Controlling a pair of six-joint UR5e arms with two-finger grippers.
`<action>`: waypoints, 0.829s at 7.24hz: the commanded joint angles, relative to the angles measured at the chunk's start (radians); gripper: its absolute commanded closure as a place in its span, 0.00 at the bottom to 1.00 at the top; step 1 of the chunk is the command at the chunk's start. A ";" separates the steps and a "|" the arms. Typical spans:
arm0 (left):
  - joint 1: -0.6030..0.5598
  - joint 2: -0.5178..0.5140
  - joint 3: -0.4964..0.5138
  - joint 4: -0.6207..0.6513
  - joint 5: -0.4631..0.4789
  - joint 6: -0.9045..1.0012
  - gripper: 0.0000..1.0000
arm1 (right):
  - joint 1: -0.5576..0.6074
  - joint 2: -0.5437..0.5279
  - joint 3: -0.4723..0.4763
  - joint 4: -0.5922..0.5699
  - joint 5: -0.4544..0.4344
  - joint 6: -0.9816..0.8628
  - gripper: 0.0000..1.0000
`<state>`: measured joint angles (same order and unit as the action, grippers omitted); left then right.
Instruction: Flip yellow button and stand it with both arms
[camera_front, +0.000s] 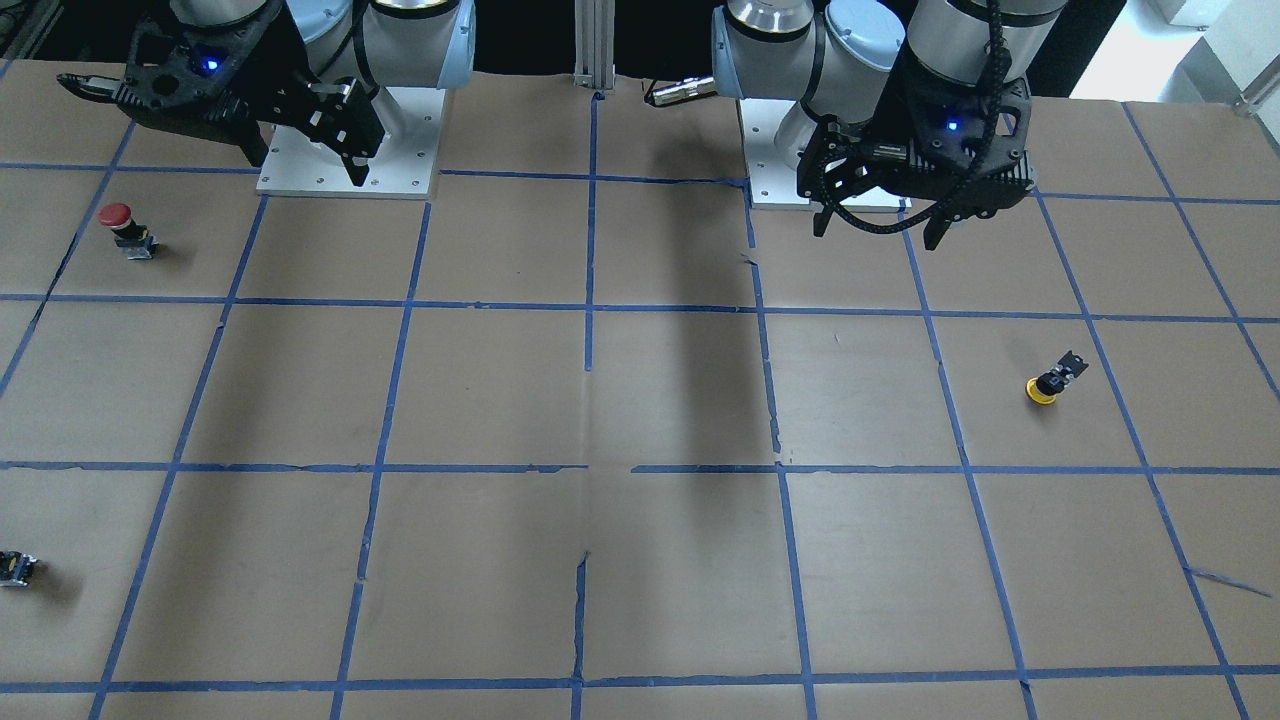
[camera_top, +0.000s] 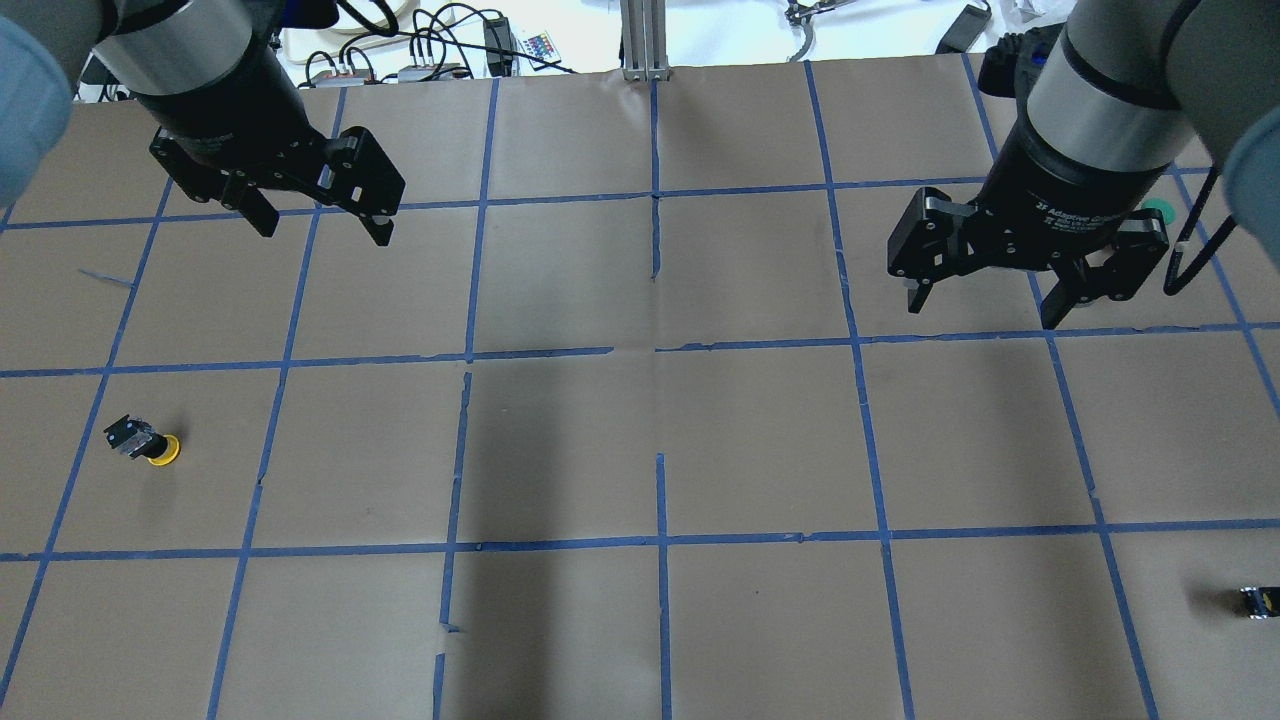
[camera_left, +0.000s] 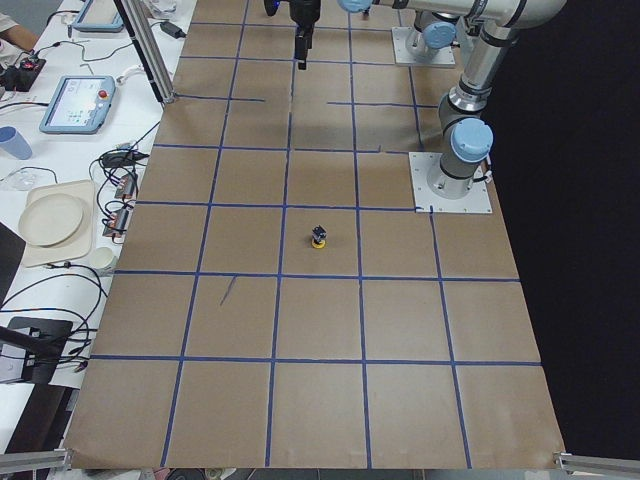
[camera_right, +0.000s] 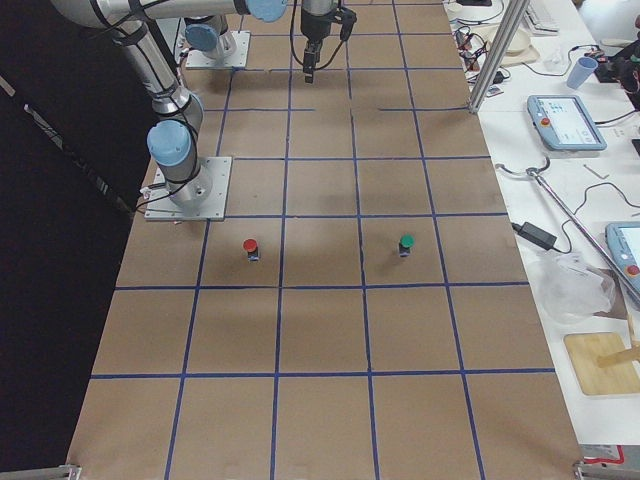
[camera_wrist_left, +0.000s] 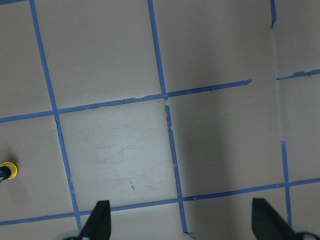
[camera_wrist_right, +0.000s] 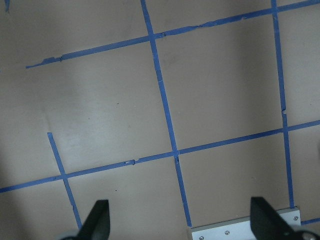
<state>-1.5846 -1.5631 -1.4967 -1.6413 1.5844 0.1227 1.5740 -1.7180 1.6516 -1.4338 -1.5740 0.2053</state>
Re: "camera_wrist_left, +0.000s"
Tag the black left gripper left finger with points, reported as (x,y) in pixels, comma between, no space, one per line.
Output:
(98,225)

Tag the yellow push button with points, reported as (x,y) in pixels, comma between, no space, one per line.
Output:
(8,171)

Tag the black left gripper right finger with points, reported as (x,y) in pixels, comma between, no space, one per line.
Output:
(267,224)

